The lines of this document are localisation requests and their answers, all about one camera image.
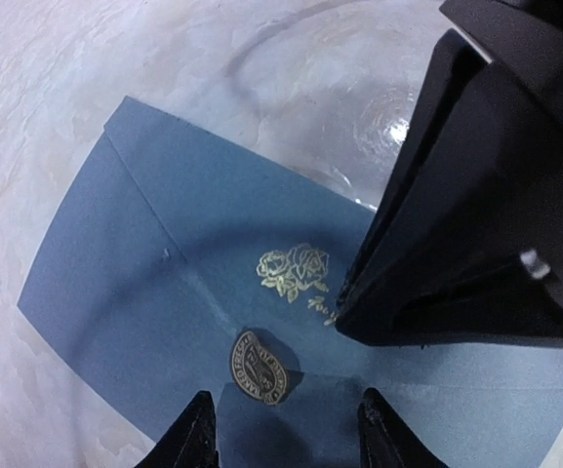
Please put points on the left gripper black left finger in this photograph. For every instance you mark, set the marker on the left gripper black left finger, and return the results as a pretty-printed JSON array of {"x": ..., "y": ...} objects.
[{"x": 191, "y": 441}]

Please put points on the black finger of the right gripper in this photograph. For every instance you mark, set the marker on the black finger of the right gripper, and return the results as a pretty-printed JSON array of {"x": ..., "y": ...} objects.
[{"x": 467, "y": 242}]

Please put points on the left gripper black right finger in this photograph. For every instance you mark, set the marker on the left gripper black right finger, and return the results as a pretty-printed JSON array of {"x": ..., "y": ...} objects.
[{"x": 386, "y": 440}]

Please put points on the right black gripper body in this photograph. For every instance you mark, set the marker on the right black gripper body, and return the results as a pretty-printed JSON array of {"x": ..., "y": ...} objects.
[{"x": 526, "y": 36}]

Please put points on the blue paper envelope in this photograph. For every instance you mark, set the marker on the blue paper envelope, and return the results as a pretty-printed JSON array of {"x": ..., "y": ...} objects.
[{"x": 172, "y": 240}]

